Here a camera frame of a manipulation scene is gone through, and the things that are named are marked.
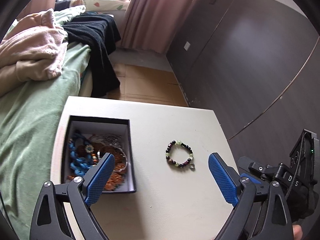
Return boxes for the silver bangle ring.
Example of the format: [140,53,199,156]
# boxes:
[97,144,129,173]

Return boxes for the green and black bead bracelet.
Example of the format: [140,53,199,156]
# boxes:
[164,139,196,171]

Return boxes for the black jewelry box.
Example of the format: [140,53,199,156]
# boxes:
[60,115,136,194]

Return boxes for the silver chain necklace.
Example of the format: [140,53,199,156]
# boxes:
[89,133,124,147]

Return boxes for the orange amber bead jewelry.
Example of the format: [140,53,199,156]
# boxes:
[75,142,127,192]

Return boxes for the person right hand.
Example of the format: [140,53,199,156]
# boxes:
[292,225,303,240]

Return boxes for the green bed sheet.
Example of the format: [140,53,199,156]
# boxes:
[1,5,91,239]

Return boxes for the flattened cardboard floor sheets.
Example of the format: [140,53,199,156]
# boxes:
[107,63,188,107]

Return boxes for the dark grey wardrobe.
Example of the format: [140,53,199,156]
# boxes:
[167,0,319,166]

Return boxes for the pink fleece blanket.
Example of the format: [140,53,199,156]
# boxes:
[1,9,68,96]

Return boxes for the black knitted blanket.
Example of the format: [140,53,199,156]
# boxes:
[63,12,121,98]

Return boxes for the patterned window seat cushion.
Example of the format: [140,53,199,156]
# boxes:
[70,0,131,12]

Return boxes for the pink curtain right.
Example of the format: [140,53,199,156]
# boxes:
[119,0,193,54]

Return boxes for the blue bead necklace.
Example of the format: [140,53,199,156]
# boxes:
[68,129,97,177]

